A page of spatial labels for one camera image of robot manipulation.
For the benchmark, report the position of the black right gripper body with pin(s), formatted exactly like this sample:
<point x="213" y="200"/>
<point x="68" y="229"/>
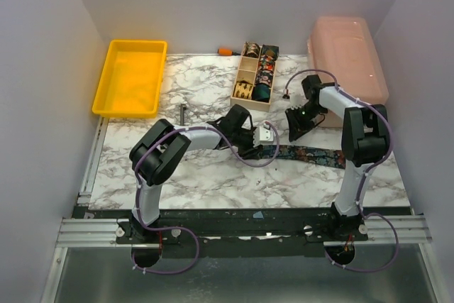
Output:
<point x="298" y="118"/>

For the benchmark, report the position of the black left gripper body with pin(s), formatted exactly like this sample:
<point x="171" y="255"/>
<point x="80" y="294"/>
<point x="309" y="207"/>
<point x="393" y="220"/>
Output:
<point x="242" y="140"/>

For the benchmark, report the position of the navy floral necktie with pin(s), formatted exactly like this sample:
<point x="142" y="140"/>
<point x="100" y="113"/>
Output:
<point x="317" y="156"/>

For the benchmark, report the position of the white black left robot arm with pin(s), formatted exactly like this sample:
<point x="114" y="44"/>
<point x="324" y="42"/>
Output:
<point x="158" y="153"/>

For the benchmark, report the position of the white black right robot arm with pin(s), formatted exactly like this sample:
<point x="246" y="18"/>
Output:
<point x="366" y="140"/>

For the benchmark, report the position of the dark green rolled tie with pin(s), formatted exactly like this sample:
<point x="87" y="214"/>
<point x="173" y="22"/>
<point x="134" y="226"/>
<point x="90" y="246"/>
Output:
<point x="261" y="93"/>

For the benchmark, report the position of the yellow beetle print rolled tie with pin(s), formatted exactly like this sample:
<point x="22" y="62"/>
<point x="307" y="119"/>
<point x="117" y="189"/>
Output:
<point x="243" y="90"/>

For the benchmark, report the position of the wooden compartment organizer box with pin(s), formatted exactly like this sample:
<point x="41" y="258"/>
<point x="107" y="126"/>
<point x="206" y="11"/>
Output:
<point x="247" y="71"/>

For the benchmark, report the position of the dark rose print rolled tie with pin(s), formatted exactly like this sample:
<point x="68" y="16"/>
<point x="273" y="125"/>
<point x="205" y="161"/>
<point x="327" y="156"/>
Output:
<point x="264" y="77"/>

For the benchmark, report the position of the red floral rolled tie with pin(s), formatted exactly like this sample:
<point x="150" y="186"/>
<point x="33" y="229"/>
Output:
<point x="267" y="63"/>

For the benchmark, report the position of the metal rod tool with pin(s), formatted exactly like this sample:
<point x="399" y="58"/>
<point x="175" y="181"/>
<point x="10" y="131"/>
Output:
<point x="182" y="109"/>

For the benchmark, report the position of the green yellow rolled tie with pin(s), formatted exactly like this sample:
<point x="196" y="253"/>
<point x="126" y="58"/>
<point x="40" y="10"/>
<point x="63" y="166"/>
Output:
<point x="270" y="51"/>

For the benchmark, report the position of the pink plastic storage box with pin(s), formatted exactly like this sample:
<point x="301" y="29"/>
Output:
<point x="344" y="47"/>

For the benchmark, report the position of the cream brown rolled tie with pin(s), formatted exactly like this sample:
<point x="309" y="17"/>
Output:
<point x="251" y="50"/>

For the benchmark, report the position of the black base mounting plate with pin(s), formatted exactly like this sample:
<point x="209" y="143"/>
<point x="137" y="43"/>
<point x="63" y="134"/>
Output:
<point x="241" y="233"/>

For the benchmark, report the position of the yellow plastic tray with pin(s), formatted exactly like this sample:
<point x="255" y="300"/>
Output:
<point x="131" y="78"/>

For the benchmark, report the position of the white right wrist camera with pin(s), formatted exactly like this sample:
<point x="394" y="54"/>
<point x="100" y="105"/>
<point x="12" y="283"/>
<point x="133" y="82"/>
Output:
<point x="295" y="100"/>

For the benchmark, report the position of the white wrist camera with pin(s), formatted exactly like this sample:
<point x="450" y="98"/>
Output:
<point x="263" y="135"/>
<point x="295" y="100"/>

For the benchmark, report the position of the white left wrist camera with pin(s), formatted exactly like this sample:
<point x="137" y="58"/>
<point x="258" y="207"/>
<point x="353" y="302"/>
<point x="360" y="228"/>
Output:
<point x="263" y="135"/>

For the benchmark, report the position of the orange handled screwdriver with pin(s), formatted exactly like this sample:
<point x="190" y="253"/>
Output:
<point x="227" y="52"/>

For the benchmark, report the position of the aluminium extrusion rail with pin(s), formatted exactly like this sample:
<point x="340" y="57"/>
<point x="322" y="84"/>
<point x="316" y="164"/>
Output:
<point x="102" y="233"/>

